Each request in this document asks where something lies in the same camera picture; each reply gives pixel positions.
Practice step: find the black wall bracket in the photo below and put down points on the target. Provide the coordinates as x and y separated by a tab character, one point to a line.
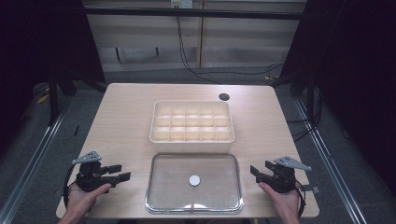
118	54
157	51

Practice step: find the white compartment storage box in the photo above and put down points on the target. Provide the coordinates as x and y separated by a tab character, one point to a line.
191	124

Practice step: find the metal floor rail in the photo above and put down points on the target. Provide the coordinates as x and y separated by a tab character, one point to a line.
34	161
333	168

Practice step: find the person's left hand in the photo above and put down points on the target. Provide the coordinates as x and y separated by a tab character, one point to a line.
82	199

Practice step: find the yellow floor scrap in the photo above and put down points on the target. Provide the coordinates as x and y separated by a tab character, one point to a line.
42	99

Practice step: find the dark round table grommet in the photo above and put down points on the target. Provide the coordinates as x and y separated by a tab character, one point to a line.
224	96

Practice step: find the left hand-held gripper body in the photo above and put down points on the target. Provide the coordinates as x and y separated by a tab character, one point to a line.
88	179

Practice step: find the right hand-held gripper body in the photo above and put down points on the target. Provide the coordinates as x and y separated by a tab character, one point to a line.
283	179

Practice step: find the black metal stand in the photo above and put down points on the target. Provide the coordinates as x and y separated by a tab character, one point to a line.
53	99

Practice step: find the white round lid disc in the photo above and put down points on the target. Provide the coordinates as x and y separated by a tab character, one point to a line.
194	180

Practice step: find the person's right hand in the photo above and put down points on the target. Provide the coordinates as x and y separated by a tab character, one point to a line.
281	202

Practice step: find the transparent plastic lid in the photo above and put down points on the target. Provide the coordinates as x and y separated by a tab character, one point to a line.
174	186

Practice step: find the wooden vertical wall strip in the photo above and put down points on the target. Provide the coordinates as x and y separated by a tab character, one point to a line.
202	34

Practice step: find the black horizontal bar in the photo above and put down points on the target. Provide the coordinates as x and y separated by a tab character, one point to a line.
193	13

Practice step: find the white wall power outlet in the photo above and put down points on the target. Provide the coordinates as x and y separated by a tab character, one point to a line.
181	3

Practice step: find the black curtain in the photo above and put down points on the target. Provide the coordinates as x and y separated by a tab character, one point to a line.
358	77
40	46

